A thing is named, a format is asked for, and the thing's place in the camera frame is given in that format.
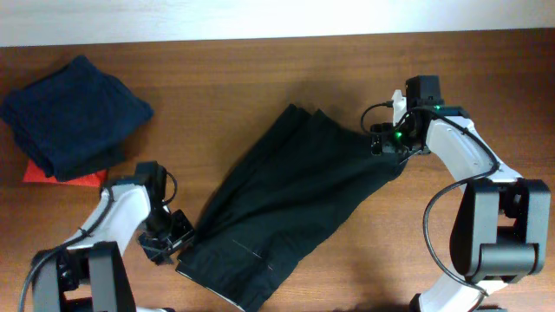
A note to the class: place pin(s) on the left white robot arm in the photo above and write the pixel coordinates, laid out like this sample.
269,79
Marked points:
86,272

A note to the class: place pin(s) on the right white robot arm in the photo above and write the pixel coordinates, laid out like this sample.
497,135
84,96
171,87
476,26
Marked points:
500,231

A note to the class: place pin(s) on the folded navy blue garment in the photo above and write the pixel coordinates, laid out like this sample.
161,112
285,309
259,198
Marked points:
72,123

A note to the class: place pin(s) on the black shorts garment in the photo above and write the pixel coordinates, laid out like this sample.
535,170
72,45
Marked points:
296,186

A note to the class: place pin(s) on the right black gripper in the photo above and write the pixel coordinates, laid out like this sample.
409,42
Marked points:
377,141

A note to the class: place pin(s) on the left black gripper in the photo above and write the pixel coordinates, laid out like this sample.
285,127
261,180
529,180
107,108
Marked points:
164,242

